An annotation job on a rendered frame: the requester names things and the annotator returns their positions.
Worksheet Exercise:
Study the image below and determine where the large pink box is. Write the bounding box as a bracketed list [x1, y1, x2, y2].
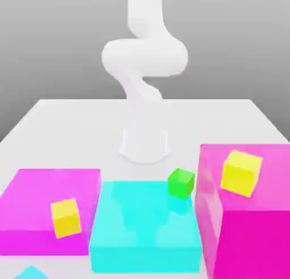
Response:
[194, 143, 290, 279]

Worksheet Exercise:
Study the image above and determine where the large cyan box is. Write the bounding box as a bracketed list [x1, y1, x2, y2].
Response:
[89, 181, 203, 274]

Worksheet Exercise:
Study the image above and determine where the large magenta box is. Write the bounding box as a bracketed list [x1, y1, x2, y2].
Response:
[0, 168, 102, 256]

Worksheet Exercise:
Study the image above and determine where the small yellow cube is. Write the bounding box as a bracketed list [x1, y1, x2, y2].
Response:
[220, 149, 263, 198]
[50, 198, 82, 239]

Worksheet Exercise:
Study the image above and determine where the small cyan cube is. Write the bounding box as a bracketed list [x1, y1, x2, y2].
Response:
[14, 265, 50, 279]

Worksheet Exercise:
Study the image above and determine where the small green cube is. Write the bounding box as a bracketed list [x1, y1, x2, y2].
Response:
[167, 168, 196, 200]

